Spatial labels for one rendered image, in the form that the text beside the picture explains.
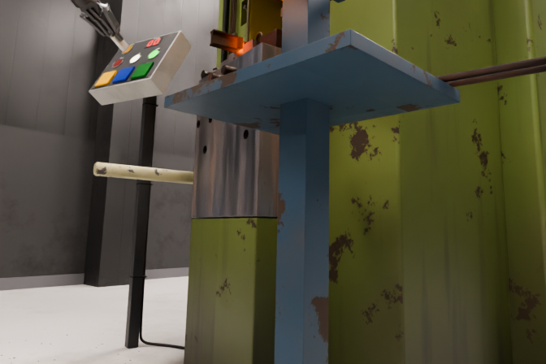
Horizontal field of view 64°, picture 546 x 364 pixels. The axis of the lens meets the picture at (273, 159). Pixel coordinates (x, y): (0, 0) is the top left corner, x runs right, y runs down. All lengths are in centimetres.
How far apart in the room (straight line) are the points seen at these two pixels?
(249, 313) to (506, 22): 107
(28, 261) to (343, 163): 278
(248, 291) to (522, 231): 74
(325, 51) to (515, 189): 92
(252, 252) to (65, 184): 269
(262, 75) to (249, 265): 59
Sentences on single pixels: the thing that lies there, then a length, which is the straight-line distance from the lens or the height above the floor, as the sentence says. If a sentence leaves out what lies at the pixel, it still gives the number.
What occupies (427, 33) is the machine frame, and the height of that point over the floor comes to 93.
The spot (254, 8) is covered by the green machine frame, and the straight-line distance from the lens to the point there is 173.
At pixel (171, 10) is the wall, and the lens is 453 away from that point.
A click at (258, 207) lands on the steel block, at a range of 108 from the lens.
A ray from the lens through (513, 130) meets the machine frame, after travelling 139.
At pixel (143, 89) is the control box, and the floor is 94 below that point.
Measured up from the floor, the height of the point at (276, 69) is 65.
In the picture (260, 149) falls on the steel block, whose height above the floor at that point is 63.
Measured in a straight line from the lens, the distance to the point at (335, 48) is 54.
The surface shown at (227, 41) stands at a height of 100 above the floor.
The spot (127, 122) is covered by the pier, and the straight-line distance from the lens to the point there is 367.
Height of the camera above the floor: 44
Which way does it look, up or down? 9 degrees up
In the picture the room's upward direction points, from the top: 1 degrees clockwise
